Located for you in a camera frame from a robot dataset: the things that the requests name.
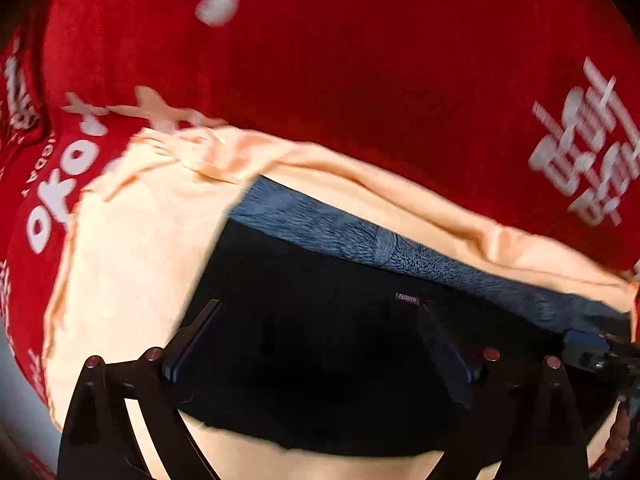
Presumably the peach cream cloth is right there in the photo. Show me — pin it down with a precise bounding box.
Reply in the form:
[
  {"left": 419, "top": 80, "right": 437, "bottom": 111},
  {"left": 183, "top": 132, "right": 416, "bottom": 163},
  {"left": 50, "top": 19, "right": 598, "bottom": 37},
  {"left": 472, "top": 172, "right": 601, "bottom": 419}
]
[{"left": 41, "top": 127, "right": 639, "bottom": 480}]

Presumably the red blanket white lettering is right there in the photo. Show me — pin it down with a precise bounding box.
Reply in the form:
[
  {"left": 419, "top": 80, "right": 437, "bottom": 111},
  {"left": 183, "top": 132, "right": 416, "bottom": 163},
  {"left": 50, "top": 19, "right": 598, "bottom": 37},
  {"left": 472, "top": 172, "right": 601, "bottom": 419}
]
[{"left": 1, "top": 0, "right": 639, "bottom": 396}]

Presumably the black pants grey waistband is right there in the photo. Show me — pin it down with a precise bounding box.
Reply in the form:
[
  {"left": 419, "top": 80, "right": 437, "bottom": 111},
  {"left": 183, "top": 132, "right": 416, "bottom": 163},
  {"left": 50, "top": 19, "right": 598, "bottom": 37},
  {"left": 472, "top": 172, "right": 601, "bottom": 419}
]
[{"left": 170, "top": 178, "right": 630, "bottom": 457}]

